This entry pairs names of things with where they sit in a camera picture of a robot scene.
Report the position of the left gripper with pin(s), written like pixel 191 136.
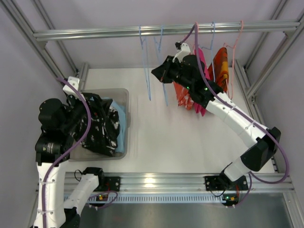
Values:
pixel 79 104

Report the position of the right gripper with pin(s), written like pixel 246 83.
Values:
pixel 166 70

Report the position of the light blue trousers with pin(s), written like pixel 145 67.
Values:
pixel 122 121

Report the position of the black white patterned garment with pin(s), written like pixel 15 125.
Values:
pixel 103 133

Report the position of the light blue wire hanger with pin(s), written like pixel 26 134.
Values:
pixel 145 61

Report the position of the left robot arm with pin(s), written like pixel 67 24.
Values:
pixel 90 122

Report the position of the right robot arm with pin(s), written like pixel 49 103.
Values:
pixel 260 140

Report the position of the pink hanger middle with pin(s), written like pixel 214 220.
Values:
pixel 194 29

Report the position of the pink hanger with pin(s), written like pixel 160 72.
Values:
pixel 194 29
pixel 230 88

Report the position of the pink hanger rightmost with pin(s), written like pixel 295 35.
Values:
pixel 230 88

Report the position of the orange red patterned garment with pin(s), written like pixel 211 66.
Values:
pixel 183 97

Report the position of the magenta garment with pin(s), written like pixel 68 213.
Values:
pixel 197 107

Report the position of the clear plastic bin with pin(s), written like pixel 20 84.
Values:
pixel 121 97

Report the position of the orange yellow patterned garment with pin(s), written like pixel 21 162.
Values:
pixel 218 69

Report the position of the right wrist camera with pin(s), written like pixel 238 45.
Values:
pixel 183 52

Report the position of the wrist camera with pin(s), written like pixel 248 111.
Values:
pixel 183 52
pixel 73 82

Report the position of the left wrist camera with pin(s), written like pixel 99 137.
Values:
pixel 73 82

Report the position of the aluminium hanging rail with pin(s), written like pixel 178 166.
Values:
pixel 165 30

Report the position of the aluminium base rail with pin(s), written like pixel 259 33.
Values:
pixel 144 183

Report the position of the slotted cable duct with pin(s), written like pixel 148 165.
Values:
pixel 121 198

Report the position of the right aluminium frame post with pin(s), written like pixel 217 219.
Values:
pixel 272 83

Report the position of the aluminium frame post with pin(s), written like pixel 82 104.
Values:
pixel 272 83
pixel 27 30

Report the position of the left aluminium frame post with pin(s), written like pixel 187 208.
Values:
pixel 27 30

